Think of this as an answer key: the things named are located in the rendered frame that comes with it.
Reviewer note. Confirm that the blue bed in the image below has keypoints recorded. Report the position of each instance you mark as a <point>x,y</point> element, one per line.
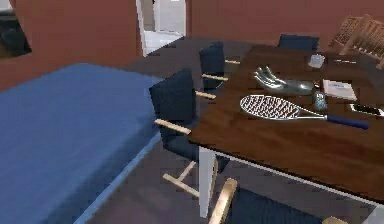
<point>63,140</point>

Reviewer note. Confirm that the navy wooden armchair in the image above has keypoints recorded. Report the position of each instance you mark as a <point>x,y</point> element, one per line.
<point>263,208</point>
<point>213,65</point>
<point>298,42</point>
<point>175,106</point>

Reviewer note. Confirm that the silver hand sculpture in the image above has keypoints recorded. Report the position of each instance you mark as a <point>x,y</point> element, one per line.
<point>283,85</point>

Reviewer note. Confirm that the dark wooden table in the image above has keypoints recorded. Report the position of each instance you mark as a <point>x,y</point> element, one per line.
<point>286,140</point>

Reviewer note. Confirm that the white room door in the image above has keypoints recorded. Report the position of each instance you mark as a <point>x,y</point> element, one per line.
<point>140,26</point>

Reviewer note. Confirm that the small grey remote control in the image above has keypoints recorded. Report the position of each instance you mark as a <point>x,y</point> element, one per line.
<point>320,101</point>

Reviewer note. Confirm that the white book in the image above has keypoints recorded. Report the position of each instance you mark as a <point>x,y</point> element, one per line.
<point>339,89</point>

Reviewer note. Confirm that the thin white pen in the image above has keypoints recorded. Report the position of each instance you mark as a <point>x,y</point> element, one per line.
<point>345,61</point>

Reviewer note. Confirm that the black and white phone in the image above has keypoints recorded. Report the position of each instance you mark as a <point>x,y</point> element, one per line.
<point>366,109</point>

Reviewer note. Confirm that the wooden lattice chair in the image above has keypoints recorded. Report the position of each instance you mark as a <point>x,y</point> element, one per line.
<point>361,35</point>

